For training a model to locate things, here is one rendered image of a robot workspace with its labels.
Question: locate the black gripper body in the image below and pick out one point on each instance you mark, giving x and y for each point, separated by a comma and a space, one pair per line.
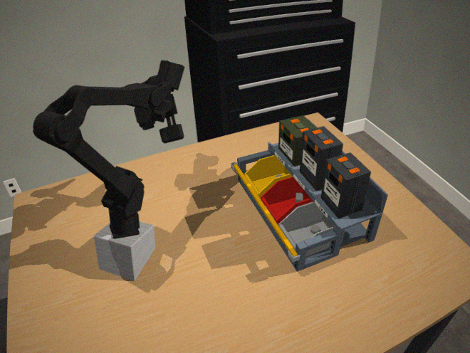
171, 133

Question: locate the yellow long thin bar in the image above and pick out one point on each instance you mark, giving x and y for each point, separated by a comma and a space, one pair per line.
266, 212

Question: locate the red open bin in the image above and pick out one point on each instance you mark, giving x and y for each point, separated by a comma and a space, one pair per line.
280, 199

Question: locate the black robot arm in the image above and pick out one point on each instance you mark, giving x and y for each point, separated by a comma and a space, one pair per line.
125, 191

